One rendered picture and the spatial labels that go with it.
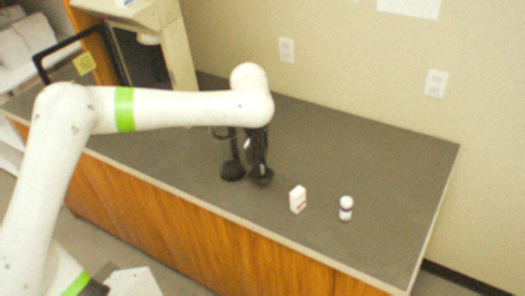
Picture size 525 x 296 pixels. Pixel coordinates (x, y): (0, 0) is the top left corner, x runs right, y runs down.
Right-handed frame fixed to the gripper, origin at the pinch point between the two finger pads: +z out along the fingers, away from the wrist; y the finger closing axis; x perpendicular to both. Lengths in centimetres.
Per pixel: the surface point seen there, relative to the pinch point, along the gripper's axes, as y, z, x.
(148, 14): -8, -44, -45
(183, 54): -20, -23, -45
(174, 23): -19, -36, -45
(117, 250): 19, 104, -102
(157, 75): -26, -2, -73
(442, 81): -56, -14, 45
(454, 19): -57, -37, 44
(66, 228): 24, 104, -145
